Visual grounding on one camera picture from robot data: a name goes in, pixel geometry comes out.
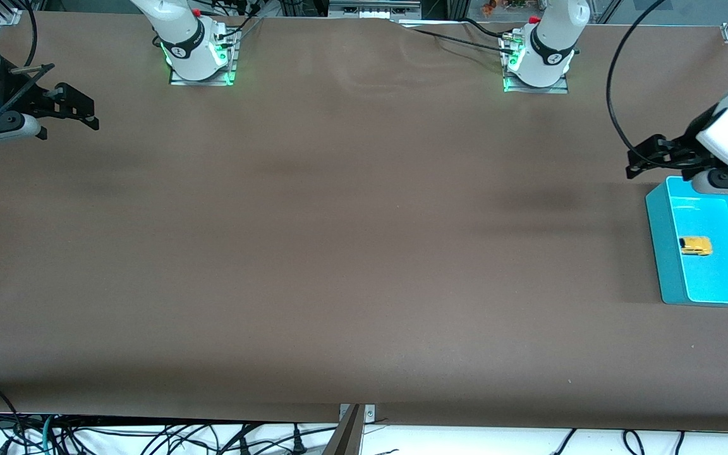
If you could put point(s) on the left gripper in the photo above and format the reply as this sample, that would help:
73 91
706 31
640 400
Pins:
686 145

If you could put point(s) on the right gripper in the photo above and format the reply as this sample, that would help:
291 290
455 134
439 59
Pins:
30 99

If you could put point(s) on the yellow beetle toy car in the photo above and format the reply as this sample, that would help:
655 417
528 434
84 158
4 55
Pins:
696 246

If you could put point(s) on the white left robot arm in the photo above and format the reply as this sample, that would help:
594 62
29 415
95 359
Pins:
550 38

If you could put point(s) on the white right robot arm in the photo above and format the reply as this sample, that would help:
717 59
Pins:
187 38

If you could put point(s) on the teal plastic storage bin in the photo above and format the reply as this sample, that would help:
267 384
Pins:
705 278

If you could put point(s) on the orange background object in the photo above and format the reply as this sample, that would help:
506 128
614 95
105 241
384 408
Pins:
488 7

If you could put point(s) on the black power plug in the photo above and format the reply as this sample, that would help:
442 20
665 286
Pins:
298 442
243 446

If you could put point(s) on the dark table leg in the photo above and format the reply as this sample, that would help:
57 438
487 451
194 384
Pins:
345 439

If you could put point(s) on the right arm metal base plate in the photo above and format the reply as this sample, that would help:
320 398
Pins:
201 83

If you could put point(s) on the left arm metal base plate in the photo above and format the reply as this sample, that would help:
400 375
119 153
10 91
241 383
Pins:
538 91

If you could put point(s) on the aluminium frame rail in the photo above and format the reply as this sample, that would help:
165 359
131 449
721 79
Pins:
373 9

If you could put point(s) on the small metal table bracket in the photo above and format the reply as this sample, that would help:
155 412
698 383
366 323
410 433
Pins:
369 414

